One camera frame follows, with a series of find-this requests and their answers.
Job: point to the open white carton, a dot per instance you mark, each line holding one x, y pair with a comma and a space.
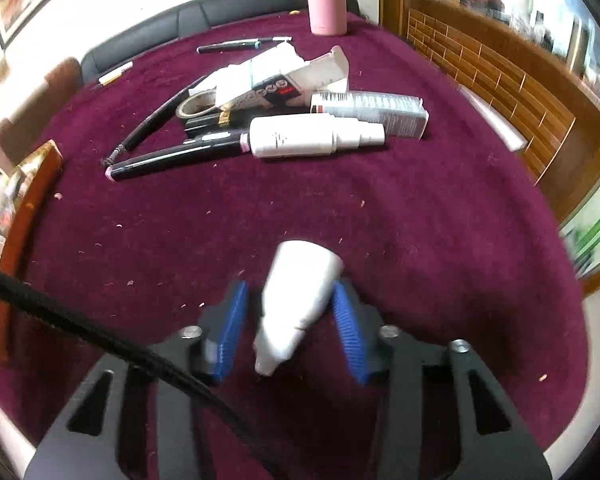
280, 75

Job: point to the bamboo wall sticker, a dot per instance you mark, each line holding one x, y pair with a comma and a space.
595, 230

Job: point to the black pen teal end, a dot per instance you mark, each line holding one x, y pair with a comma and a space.
225, 47

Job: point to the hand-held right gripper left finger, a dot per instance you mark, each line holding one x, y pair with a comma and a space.
230, 330

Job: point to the small white dropper bottle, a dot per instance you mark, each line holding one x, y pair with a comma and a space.
300, 285

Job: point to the grey carton with barcode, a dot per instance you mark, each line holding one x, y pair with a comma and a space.
380, 110

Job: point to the wooden brick-pattern counter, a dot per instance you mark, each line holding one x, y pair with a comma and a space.
480, 75

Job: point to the black marker pink caps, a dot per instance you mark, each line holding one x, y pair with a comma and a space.
180, 152

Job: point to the brown chair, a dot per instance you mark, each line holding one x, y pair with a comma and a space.
35, 105

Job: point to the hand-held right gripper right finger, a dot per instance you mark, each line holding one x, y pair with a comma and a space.
352, 335

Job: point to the black lipstick tube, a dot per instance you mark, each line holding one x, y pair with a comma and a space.
205, 121

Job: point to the white spray bottle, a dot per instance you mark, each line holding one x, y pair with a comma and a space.
290, 136

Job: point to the black tape roll beige core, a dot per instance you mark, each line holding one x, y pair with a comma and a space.
179, 110

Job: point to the clear-ended pen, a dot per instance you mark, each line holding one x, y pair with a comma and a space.
275, 39

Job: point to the black leather sofa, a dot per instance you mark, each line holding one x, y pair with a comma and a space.
145, 35

